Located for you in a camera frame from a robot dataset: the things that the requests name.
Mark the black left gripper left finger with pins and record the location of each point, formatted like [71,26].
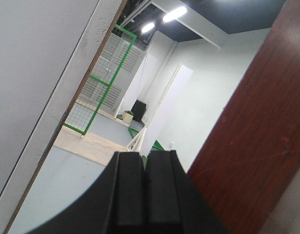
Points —
[128,211]

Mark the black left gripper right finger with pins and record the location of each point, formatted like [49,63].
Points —
[162,199]

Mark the brown wooden door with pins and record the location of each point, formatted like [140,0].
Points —
[253,151]

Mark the cream bin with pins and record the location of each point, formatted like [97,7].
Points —
[127,116]

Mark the black bag far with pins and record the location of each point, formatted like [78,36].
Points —
[138,110]

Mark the ceiling light left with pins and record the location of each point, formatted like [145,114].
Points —
[148,27]

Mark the ceiling light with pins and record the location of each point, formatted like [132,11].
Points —
[175,14]
[148,27]

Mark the ceiling light right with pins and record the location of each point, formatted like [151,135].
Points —
[175,14]

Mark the white wall panel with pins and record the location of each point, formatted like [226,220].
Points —
[162,111]

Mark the green wire mesh fence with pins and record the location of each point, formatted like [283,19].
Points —
[106,80]

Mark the white door frame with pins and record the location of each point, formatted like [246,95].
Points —
[46,47]

